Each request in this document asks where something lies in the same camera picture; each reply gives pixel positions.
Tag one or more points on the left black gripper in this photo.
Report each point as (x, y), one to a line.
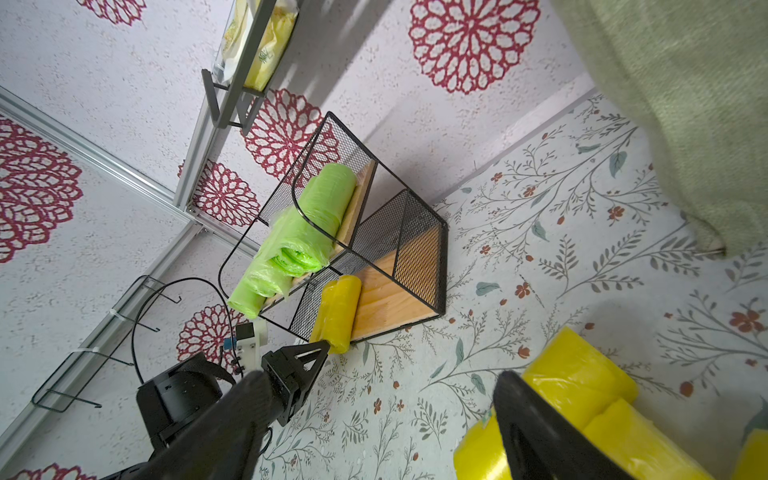
(196, 389)

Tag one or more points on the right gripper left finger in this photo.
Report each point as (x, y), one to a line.
(212, 449)

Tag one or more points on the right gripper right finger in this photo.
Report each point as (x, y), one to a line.
(540, 443)

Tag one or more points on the yellow bag roll front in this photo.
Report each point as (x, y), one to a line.
(336, 314)

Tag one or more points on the green bag roll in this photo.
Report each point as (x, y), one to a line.
(262, 276)
(304, 234)
(247, 298)

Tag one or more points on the black wire wooden shelf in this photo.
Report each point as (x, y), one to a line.
(389, 238)

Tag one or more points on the yellow bag roll top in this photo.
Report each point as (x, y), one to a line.
(577, 380)

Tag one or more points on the white yellow sponge block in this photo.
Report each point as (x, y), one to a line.
(273, 43)

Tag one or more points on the green cushion pillow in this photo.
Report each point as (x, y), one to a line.
(693, 75)

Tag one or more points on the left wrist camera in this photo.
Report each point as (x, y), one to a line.
(243, 352)

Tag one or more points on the grey wall mounted rack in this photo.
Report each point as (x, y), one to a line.
(225, 109)

